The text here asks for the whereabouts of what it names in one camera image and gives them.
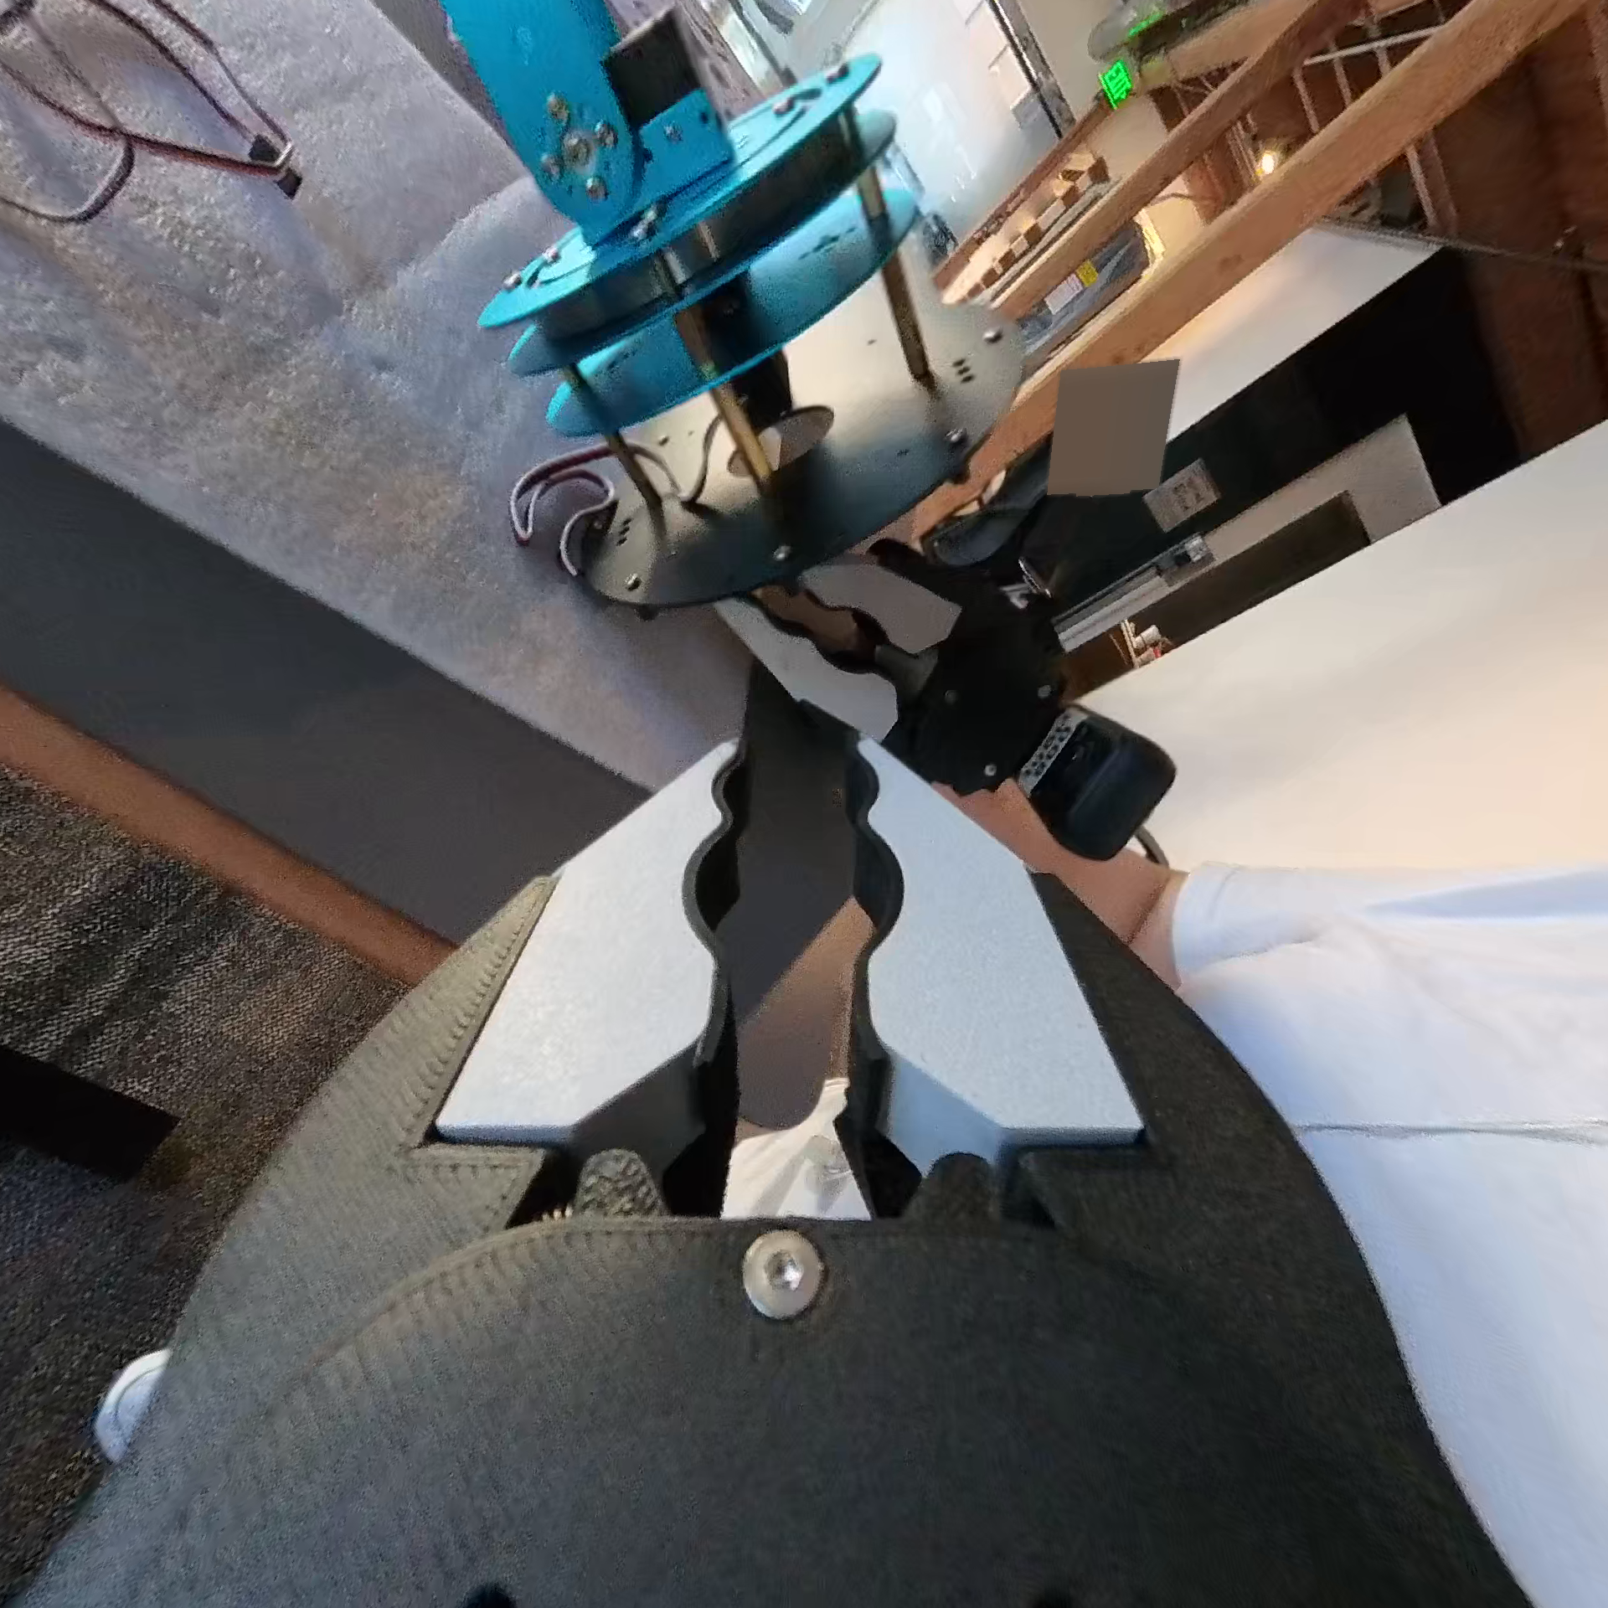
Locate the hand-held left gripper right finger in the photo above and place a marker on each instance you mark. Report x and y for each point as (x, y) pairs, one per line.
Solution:
(992, 1005)

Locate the green exit sign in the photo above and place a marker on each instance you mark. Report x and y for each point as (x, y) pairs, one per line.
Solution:
(1114, 83)

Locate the person's right forearm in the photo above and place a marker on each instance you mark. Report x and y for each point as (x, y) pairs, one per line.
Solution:
(1105, 912)

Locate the person's white shirt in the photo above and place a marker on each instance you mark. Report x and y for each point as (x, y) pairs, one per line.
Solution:
(1482, 1319)

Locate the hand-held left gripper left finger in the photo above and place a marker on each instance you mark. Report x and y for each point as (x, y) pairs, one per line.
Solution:
(590, 980)

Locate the wooden post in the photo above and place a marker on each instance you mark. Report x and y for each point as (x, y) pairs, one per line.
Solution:
(1168, 138)
(1256, 213)

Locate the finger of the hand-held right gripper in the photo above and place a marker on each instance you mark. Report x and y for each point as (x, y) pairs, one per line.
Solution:
(898, 603)
(829, 697)

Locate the blue hobby robot arm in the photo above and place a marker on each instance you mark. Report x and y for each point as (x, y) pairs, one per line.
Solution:
(754, 414)

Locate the grey foam sheet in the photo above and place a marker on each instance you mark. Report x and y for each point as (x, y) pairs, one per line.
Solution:
(314, 377)

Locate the person's white shoe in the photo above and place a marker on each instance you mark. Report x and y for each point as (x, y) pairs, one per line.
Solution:
(125, 1407)

